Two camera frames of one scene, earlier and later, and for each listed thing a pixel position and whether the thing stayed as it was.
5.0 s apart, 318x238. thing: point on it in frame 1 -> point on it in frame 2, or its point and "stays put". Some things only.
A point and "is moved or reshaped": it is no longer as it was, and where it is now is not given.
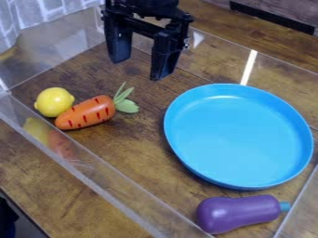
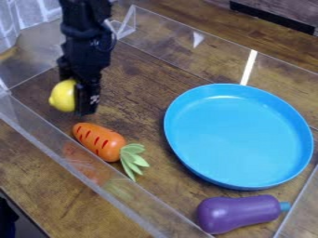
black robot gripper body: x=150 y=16 -> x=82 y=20
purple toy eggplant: x=220 y=214 stays put
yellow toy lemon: x=53 y=100 is moved or reshaped
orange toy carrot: x=96 y=110 -> x=108 y=144
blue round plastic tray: x=239 y=135 stays put
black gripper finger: x=167 y=49 -> x=88 y=89
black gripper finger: x=117 y=38 -> x=64 y=70
